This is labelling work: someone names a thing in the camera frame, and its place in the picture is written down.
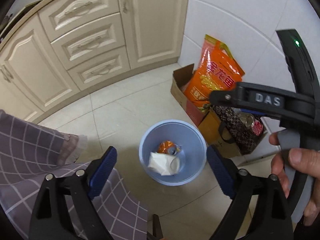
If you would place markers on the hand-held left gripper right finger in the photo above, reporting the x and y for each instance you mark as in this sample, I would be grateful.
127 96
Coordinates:
220 172

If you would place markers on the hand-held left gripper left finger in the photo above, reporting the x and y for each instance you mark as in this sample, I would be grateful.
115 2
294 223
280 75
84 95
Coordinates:
102 172

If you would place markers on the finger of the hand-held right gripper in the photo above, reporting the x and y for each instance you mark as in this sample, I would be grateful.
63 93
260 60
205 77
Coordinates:
226 97

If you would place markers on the light blue plastic trash bin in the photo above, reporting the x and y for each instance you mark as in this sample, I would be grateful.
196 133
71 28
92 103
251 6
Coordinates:
150 140

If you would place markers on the person's right hand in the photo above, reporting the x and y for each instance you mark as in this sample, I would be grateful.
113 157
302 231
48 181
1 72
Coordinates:
301 161

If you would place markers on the orange rice bag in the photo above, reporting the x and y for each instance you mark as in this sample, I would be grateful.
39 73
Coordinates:
212 80

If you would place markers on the clear glass jar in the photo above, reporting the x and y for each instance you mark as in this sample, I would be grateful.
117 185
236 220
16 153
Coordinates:
246 120

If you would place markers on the black patterned fabric bag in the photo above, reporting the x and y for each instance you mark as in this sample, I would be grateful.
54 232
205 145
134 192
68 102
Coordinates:
237 130

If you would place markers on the red shiny packet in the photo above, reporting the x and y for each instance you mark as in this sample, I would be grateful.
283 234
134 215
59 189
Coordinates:
257 128

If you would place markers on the tall open cardboard box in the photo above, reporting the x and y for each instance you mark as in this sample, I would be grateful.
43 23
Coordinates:
181 92

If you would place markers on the crumpled white tissue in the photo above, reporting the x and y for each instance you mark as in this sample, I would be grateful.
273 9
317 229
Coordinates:
160 162

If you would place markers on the orange snack wrapper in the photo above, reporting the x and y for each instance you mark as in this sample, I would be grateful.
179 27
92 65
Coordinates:
167 147

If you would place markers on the grey checked tablecloth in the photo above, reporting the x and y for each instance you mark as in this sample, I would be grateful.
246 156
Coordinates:
30 155

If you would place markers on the dark wooden table leg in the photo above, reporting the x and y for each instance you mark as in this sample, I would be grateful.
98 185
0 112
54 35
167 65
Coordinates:
156 227

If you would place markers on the cream kitchen cabinet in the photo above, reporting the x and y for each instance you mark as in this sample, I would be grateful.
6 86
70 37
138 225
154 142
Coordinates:
140 42

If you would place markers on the small cream cabinet drawer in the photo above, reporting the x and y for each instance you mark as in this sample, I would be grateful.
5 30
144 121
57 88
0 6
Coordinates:
100 70

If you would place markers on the tall cream cabinet door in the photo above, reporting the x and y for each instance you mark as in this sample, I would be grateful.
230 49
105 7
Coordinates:
152 22

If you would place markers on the wide cream cabinet door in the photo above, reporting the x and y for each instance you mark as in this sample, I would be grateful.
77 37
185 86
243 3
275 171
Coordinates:
32 67

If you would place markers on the medium cream cabinet drawer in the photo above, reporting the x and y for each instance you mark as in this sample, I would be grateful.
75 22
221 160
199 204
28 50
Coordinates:
90 43

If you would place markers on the large cream cabinet drawer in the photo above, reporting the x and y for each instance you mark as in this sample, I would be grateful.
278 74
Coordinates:
78 10

